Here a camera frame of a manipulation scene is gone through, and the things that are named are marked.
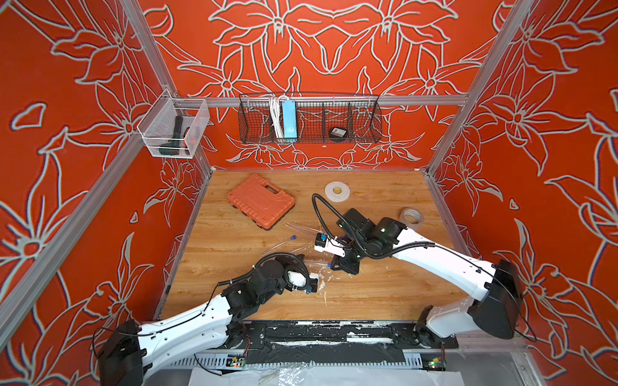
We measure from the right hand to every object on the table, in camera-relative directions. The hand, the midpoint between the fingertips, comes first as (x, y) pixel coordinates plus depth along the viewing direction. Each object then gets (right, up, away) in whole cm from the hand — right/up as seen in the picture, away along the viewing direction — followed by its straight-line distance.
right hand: (329, 265), depth 73 cm
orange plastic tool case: (-27, +19, +29) cm, 44 cm away
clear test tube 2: (-19, +1, +20) cm, 28 cm away
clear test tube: (-9, +7, +25) cm, 28 cm away
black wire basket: (-5, +54, +25) cm, 59 cm away
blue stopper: (-12, +4, +23) cm, 26 cm away
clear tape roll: (+39, +12, +28) cm, 49 cm away
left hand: (-9, +3, +4) cm, 10 cm away
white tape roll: (+8, +23, +38) cm, 45 cm away
